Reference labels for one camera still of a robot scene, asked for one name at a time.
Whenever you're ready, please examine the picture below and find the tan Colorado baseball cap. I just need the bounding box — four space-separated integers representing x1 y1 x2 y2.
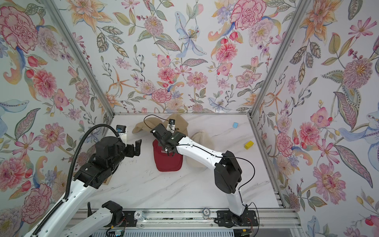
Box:
165 114 189 136

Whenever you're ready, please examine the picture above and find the maroon cap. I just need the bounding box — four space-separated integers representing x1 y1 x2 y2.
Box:
153 140 183 172

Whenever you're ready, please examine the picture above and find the cream Colorado baseball cap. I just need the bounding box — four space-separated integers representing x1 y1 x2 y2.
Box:
185 131 215 168

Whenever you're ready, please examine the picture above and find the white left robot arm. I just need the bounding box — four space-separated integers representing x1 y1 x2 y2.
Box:
27 136 142 237

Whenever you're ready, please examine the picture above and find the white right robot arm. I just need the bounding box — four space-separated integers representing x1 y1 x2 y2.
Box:
151 124 248 218

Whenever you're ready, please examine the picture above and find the wooden chessboard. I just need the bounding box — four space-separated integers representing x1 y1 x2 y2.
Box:
103 174 113 185

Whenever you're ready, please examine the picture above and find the yellow foam block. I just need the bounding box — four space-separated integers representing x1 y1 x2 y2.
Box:
244 141 254 150

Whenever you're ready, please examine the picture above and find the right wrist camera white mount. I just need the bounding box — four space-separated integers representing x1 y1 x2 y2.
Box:
166 119 175 133

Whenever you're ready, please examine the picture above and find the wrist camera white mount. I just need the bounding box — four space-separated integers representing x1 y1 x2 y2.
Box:
166 119 175 133
116 125 127 144

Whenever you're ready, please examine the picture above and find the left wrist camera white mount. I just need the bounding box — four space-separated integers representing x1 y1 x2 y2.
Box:
116 125 127 144

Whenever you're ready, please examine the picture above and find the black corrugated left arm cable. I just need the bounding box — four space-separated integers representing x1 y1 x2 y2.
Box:
31 123 120 237

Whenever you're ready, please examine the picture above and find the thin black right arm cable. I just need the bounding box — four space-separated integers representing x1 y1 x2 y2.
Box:
143 114 261 237

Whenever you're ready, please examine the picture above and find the aluminium corner frame post left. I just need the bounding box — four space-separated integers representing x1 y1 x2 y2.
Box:
41 0 115 118

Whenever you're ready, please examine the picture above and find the aluminium corner frame post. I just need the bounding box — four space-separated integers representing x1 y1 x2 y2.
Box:
41 0 115 118
250 0 310 118

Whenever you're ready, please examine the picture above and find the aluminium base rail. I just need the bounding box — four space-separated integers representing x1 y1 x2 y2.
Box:
57 208 301 234

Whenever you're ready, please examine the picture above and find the aluminium corner frame post right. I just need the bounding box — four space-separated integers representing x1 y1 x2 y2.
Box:
250 0 310 118

